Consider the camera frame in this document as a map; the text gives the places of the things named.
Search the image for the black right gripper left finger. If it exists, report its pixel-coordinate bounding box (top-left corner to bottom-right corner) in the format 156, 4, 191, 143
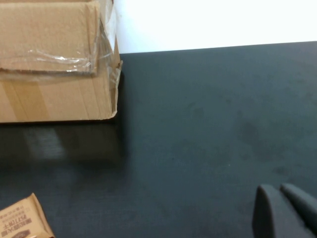
252, 184, 317, 238

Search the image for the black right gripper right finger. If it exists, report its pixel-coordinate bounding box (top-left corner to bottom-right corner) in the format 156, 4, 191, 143
279, 182, 317, 225

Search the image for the brown biscuit packet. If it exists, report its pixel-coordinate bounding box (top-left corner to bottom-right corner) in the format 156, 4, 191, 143
0, 192, 55, 238

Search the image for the taped empty cardboard box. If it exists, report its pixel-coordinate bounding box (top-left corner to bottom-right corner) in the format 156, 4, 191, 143
0, 0, 124, 124

